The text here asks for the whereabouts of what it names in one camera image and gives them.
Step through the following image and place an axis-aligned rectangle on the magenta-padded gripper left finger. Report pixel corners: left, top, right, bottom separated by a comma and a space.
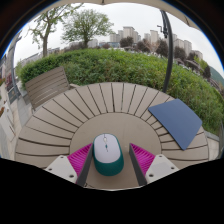
44, 142, 94, 187

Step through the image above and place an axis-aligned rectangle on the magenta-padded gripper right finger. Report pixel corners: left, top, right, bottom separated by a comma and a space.
128, 142, 180, 187

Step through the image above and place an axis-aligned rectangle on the white and teal computer mouse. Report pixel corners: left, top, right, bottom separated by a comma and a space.
92, 133, 125, 177

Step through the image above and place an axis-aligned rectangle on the blue mouse pad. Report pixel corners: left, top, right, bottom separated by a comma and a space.
147, 98, 203, 151

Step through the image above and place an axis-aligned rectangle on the grey slatted wooden chair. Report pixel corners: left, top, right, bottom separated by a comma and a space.
24, 65, 79, 113

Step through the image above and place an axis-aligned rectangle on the green hedge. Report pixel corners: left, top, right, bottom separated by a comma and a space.
18, 48, 224, 136

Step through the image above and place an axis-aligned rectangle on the dark curved parasol pole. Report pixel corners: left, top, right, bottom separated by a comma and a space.
157, 9, 175, 94

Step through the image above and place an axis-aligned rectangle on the sparse thin-leaved tree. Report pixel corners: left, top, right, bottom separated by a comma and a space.
28, 3, 84, 58

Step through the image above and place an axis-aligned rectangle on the group of apartment buildings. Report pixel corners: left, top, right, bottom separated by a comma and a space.
109, 25, 204, 61

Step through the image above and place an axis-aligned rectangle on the round leafy green tree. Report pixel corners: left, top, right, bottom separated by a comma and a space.
61, 8, 115, 50

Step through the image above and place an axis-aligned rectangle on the beige parasol canopy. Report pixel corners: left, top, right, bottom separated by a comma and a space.
43, 0, 201, 32

